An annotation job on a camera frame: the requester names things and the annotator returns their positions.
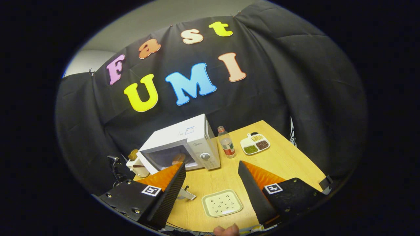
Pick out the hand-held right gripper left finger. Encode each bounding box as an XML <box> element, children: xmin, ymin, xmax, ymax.
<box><xmin>98</xmin><ymin>162</ymin><xmax>187</xmax><ymax>230</ymax></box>

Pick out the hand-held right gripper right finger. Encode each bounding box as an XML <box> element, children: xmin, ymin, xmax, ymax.
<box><xmin>238</xmin><ymin>161</ymin><xmax>326</xmax><ymax>226</ymax></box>

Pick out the white microwave oven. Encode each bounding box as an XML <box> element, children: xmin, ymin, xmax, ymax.
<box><xmin>137</xmin><ymin>114</ymin><xmax>221</xmax><ymax>175</ymax></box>

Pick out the pale green square plate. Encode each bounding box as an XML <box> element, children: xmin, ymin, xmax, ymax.
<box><xmin>201</xmin><ymin>189</ymin><xmax>243</xmax><ymax>218</ymax></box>

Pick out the white toaster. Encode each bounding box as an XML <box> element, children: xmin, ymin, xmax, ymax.
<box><xmin>126</xmin><ymin>149</ymin><xmax>150</xmax><ymax>178</ymax></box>

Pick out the white divided dish of beans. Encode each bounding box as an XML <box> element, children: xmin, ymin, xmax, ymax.
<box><xmin>240</xmin><ymin>132</ymin><xmax>271</xmax><ymax>155</ymax></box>

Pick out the clear bottle red label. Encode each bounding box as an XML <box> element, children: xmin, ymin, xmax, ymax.
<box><xmin>218</xmin><ymin>126</ymin><xmax>236</xmax><ymax>159</ymax></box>

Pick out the black cabled stand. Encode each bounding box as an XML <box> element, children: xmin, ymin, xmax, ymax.
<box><xmin>108</xmin><ymin>155</ymin><xmax>128</xmax><ymax>186</ymax></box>

